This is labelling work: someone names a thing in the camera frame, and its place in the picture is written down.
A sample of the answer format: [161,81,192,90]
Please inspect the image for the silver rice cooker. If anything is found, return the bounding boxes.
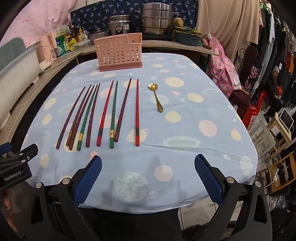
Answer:
[107,15,134,36]

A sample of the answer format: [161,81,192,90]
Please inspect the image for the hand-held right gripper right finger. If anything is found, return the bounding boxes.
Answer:
[194,153,269,223]

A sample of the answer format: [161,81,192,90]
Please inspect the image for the black induction cooker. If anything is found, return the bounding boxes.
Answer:
[142,34,176,41]

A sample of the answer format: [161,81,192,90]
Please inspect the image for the wooden shelf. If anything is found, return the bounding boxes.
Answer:
[257,148,296,195]

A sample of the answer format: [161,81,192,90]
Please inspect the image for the navy printed cloth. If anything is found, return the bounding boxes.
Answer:
[70,0,200,36]

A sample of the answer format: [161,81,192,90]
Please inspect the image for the clear oil jug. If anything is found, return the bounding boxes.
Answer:
[54,25,71,37]

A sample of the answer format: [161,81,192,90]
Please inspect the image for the red chopstick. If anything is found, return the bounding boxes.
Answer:
[135,79,140,146]
[97,80,114,147]

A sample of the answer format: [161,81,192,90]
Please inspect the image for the clear food container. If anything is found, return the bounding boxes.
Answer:
[74,39,91,50]

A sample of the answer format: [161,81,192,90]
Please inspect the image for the green tin can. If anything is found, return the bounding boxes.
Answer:
[55,35,68,57]

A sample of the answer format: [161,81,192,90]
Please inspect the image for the pink perforated utensil holder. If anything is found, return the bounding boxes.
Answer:
[94,33,142,72]

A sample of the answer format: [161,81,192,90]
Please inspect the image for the hanging clothes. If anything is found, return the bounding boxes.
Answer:
[254,0,296,77]

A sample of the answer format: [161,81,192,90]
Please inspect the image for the yellow packet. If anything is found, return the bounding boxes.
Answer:
[67,38,78,52]

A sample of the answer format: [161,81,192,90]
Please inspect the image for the gold flower spoon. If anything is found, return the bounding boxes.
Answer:
[147,83,164,113]

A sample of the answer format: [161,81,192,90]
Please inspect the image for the white tablet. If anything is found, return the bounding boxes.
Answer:
[279,109,294,128]

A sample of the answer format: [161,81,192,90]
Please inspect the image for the pink curtain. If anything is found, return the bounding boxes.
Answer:
[7,0,77,48]

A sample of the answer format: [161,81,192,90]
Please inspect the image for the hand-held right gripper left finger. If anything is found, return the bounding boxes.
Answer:
[31,155,103,225]

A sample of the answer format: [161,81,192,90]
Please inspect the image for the small lidded steel pot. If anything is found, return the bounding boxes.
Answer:
[88,28,110,45]

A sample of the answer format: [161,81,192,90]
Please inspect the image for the pink electric kettle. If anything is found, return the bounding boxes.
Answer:
[37,32,57,66]

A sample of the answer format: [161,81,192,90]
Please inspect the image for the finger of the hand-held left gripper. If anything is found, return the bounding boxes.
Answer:
[9,143,39,164]
[0,142,12,155]

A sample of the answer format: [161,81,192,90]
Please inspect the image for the blue plastic basin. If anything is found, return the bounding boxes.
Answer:
[174,32,202,46]

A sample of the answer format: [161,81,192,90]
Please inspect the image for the red cardboard box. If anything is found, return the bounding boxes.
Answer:
[243,93,267,131]

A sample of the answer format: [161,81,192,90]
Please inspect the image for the stainless steel steamer pot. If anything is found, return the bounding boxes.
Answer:
[141,2,174,36]

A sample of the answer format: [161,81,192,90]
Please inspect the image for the beige curtain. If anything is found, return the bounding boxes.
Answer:
[196,0,264,61]

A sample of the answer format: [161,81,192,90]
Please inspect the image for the wooden tool handle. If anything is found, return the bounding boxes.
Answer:
[201,38,213,50]

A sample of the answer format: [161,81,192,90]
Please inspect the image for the blue printed tablecloth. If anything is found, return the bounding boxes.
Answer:
[21,53,259,214]

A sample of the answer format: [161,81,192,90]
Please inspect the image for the green chopstick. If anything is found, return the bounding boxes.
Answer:
[110,81,118,149]
[77,85,98,151]

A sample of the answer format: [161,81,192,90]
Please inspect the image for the wooden stool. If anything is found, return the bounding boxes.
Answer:
[266,113,293,149]

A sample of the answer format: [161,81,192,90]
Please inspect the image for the translucent plastic storage bin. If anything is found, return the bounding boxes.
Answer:
[0,37,41,131]

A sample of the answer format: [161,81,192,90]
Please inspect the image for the pink floral garment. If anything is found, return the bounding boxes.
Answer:
[205,37,241,98]

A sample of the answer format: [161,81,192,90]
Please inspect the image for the dark purple chopstick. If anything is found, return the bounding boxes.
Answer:
[56,86,86,149]

